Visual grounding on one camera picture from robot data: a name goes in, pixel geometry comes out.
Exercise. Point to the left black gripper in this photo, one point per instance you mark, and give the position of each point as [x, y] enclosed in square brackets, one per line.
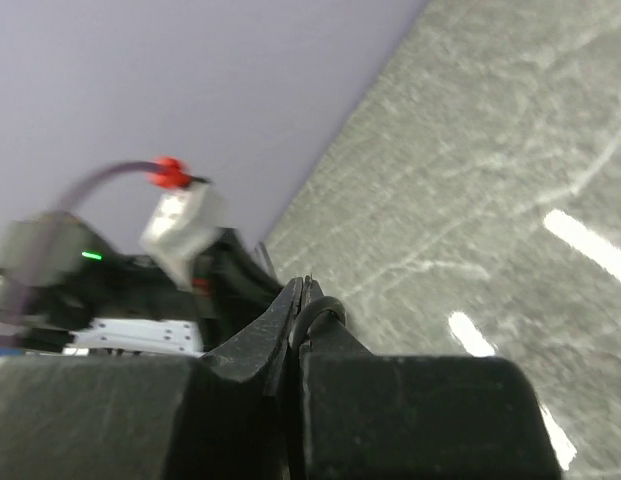
[89, 295]

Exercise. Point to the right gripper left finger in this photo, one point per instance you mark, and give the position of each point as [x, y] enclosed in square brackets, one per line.
[163, 417]

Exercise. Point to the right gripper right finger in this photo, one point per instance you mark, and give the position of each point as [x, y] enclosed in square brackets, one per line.
[367, 416]

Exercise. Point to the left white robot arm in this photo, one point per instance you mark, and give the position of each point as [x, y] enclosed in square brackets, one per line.
[89, 296]

